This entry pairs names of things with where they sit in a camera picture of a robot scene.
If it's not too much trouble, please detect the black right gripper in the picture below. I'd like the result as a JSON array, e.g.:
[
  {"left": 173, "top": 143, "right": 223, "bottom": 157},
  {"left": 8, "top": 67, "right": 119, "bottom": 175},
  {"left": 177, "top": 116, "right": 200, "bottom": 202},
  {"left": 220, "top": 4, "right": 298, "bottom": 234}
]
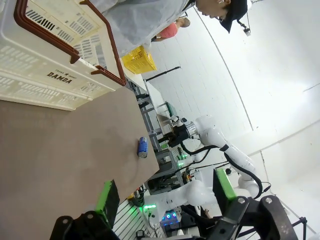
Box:
[{"left": 167, "top": 123, "right": 191, "bottom": 148}]

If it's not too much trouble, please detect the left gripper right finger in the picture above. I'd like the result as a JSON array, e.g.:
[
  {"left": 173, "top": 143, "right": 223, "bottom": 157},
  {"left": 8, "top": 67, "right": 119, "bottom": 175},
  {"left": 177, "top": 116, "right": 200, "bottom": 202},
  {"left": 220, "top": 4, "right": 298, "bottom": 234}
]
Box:
[{"left": 199, "top": 168, "right": 307, "bottom": 240}]

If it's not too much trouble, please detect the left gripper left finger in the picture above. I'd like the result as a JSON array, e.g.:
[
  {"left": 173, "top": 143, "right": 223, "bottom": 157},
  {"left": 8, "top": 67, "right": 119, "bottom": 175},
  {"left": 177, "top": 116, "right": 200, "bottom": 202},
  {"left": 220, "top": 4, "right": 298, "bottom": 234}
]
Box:
[{"left": 53, "top": 179, "right": 121, "bottom": 240}]

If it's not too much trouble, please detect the blue drink can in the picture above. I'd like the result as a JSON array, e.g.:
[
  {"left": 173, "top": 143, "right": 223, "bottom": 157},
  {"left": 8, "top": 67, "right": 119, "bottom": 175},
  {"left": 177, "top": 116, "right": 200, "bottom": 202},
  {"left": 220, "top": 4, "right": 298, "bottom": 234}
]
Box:
[{"left": 137, "top": 136, "right": 149, "bottom": 159}]

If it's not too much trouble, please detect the yellow plastic basket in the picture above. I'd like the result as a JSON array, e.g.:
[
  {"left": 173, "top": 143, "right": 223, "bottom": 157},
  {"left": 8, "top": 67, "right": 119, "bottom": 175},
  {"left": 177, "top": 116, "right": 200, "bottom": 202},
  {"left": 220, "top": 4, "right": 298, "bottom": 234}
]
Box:
[{"left": 121, "top": 45, "right": 158, "bottom": 75}]

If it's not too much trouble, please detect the cream plastic shopping basket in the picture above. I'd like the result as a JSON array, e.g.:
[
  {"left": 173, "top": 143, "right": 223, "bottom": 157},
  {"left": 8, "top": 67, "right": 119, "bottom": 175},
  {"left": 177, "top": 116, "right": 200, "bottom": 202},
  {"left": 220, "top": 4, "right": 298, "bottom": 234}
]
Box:
[{"left": 0, "top": 0, "right": 127, "bottom": 112}]

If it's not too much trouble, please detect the white side table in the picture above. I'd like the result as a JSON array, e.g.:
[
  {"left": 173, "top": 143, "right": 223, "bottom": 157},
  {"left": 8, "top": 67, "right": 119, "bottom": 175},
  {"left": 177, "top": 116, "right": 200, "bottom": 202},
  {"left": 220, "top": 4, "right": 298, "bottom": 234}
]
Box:
[{"left": 124, "top": 65, "right": 166, "bottom": 113}]

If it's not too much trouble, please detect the black tripod stand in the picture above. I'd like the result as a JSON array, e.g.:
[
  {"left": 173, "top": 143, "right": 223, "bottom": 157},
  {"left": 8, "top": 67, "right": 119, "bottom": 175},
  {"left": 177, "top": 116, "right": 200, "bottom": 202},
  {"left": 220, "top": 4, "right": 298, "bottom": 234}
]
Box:
[{"left": 289, "top": 216, "right": 309, "bottom": 240}]

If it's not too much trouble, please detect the black metal pole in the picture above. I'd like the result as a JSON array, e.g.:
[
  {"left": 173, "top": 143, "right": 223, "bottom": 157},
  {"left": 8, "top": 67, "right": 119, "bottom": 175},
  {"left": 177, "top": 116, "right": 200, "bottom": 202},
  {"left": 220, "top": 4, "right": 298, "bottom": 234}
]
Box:
[{"left": 146, "top": 65, "right": 181, "bottom": 81}]

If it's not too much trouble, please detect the computer with lit fans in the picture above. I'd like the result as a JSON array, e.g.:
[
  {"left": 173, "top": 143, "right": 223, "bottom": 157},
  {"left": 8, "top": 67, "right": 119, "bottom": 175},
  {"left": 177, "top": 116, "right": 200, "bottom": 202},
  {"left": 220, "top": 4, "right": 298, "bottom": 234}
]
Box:
[{"left": 159, "top": 208, "right": 183, "bottom": 228}]

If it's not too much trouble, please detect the person in red shirt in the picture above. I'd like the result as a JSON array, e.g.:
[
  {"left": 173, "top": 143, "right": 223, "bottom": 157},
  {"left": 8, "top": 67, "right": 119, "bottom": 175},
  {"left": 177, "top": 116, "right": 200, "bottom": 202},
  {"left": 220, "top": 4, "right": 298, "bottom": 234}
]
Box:
[{"left": 151, "top": 17, "right": 191, "bottom": 43}]

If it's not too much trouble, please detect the person in white jacket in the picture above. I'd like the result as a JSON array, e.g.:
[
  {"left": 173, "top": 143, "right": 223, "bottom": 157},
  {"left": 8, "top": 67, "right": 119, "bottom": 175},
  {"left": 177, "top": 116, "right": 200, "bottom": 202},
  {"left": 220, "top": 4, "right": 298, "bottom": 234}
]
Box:
[{"left": 86, "top": 0, "right": 232, "bottom": 59}]

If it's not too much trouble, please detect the small white head-worn device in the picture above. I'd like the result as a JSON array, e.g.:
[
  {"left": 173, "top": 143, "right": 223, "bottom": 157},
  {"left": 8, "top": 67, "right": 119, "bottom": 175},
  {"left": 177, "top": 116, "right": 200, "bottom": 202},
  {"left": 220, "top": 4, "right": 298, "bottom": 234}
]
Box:
[{"left": 236, "top": 11, "right": 252, "bottom": 38}]

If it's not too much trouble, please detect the black cap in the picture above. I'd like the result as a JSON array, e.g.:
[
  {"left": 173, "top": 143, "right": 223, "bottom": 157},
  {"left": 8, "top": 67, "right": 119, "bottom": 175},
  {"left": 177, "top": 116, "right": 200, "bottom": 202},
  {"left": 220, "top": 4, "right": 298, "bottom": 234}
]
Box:
[{"left": 219, "top": 0, "right": 248, "bottom": 34}]

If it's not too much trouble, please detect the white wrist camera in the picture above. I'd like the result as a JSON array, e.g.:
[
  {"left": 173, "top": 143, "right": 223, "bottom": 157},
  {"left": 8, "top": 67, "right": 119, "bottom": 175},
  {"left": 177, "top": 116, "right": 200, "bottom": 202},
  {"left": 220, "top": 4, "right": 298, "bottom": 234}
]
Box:
[{"left": 171, "top": 115, "right": 184, "bottom": 127}]

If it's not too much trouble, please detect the grey aluminium table frame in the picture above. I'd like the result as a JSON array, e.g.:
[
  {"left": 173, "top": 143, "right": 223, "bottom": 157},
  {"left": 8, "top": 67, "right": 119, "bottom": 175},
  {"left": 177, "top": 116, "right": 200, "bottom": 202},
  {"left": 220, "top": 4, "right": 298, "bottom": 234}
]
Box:
[{"left": 134, "top": 84, "right": 186, "bottom": 196}]

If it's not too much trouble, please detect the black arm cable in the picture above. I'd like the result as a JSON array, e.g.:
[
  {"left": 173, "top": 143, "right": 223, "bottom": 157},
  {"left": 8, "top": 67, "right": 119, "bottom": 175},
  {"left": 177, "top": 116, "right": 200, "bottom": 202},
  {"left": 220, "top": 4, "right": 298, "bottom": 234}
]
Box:
[{"left": 181, "top": 141, "right": 272, "bottom": 201}]

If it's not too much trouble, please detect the brown basket handle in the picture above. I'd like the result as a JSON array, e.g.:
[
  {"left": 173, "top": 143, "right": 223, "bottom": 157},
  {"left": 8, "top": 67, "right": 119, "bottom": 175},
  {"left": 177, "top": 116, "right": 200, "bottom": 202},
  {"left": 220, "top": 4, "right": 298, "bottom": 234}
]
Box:
[
  {"left": 79, "top": 0, "right": 127, "bottom": 87},
  {"left": 13, "top": 0, "right": 80, "bottom": 65}
]

